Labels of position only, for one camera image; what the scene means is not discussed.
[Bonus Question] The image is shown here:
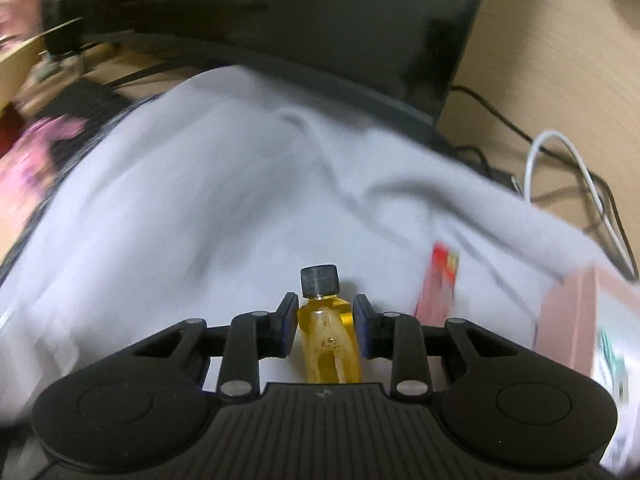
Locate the yellow oil bottle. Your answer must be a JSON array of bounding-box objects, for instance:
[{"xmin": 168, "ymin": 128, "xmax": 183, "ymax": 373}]
[{"xmin": 297, "ymin": 263, "xmax": 364, "ymax": 385}]

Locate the black monitor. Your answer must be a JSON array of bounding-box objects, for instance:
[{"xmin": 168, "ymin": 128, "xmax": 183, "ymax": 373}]
[{"xmin": 80, "ymin": 0, "xmax": 497, "ymax": 150}]

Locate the pink blurred item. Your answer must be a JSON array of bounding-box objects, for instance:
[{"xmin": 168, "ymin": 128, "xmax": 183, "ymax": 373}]
[{"xmin": 0, "ymin": 114, "xmax": 88, "ymax": 243}]

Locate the brown cardboard box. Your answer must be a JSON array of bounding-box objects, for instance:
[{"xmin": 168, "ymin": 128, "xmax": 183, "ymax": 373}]
[{"xmin": 0, "ymin": 34, "xmax": 47, "ymax": 110}]

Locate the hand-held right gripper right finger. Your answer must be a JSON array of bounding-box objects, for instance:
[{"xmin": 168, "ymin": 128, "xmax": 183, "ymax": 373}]
[{"xmin": 352, "ymin": 294, "xmax": 522, "ymax": 399}]

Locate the red box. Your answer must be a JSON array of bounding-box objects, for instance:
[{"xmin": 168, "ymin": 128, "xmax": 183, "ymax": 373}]
[{"xmin": 414, "ymin": 241, "xmax": 462, "ymax": 322}]

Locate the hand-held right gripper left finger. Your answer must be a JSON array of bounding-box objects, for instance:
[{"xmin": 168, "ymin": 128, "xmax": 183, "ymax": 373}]
[{"xmin": 131, "ymin": 292, "xmax": 300, "ymax": 399}]

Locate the pink cardboard box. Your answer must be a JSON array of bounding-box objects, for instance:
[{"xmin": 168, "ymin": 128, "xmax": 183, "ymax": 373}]
[{"xmin": 534, "ymin": 264, "xmax": 640, "ymax": 480}]

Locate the black cable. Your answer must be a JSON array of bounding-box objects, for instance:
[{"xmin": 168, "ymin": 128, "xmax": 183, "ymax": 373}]
[
  {"xmin": 449, "ymin": 85, "xmax": 640, "ymax": 281},
  {"xmin": 106, "ymin": 56, "xmax": 203, "ymax": 88}
]

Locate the thin white cable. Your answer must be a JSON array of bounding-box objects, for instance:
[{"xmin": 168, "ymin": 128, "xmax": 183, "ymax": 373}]
[{"xmin": 524, "ymin": 130, "xmax": 633, "ymax": 268}]

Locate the light grey cloth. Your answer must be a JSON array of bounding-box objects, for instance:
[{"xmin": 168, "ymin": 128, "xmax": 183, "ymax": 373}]
[{"xmin": 0, "ymin": 64, "xmax": 610, "ymax": 428}]

